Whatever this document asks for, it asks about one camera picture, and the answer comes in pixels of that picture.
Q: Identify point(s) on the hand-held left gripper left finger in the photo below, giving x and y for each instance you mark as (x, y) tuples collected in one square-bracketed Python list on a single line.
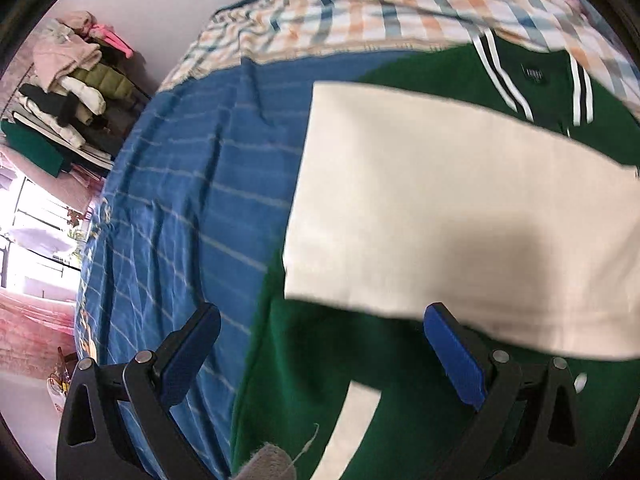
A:
[(186, 355)]

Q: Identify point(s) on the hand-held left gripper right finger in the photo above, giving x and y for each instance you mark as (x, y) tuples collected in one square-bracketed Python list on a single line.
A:
[(456, 357)]

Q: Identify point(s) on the green and white jacket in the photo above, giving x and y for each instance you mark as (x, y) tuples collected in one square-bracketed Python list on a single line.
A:
[(450, 185)]

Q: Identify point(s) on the pile of clothes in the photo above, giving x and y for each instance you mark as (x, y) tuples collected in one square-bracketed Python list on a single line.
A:
[(75, 85)]

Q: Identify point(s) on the grey frayed cloth strip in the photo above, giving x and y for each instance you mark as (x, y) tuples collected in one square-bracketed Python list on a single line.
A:
[(267, 462)]

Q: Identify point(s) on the blue striped bedsheet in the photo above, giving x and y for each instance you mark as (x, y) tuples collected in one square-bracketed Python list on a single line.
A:
[(190, 200)]

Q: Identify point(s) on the bright window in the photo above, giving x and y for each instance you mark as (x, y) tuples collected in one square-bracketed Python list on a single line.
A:
[(35, 240)]

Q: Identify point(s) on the plaid blanket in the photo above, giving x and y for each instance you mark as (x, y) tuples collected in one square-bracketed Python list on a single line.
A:
[(375, 15)]

